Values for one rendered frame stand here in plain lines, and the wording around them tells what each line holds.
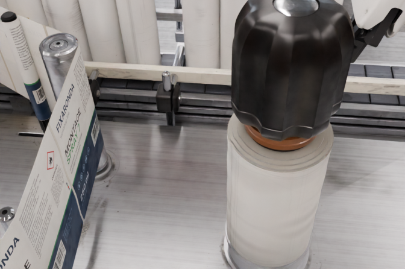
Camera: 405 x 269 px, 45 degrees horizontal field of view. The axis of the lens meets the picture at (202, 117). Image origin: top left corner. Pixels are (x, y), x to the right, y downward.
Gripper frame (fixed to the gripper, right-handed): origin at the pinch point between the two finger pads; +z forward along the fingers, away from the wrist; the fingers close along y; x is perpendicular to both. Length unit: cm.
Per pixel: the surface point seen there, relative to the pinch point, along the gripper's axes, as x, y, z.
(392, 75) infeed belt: 9.4, -2.5, 3.7
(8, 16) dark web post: -40.3, 14.8, 1.4
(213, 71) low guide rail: -16.1, 3.5, 8.9
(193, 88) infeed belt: -17.7, 3.3, 13.2
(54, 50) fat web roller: -33.9, 19.6, -0.6
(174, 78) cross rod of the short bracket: -20.9, 4.8, 11.1
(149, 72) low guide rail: -24.3, 3.9, 12.4
